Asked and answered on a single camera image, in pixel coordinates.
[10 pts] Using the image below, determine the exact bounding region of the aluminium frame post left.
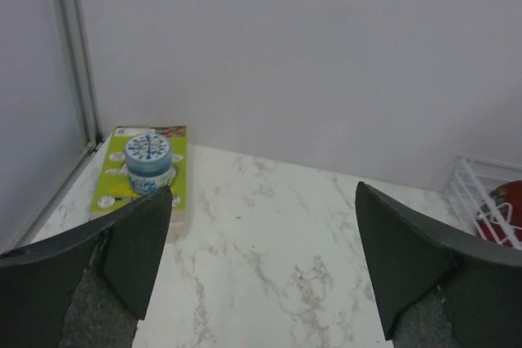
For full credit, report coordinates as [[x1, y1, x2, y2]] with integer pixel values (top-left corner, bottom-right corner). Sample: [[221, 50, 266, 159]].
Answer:
[[1, 0, 97, 250]]

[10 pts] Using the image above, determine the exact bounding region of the red floral plate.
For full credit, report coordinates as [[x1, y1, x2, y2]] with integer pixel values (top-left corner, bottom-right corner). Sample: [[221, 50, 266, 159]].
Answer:
[[476, 180, 521, 248]]

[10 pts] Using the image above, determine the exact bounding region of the blue white round jar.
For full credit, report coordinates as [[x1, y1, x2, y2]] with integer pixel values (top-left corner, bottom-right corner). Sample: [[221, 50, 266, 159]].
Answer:
[[124, 133, 175, 195]]

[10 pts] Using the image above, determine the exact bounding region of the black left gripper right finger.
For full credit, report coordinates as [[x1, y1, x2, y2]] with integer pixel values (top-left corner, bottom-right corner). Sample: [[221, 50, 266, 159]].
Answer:
[[355, 182, 521, 347]]

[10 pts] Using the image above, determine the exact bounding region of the white wire dish rack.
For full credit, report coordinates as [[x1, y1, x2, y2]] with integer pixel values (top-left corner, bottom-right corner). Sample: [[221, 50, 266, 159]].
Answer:
[[444, 156, 521, 249]]

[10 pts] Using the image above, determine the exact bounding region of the green box with wooden base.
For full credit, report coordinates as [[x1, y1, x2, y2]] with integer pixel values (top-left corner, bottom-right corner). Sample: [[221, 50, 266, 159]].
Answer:
[[91, 126, 188, 234]]

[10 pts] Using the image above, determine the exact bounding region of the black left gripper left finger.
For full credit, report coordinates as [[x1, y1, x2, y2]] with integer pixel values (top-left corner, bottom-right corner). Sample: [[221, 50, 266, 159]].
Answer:
[[1, 187, 172, 347]]

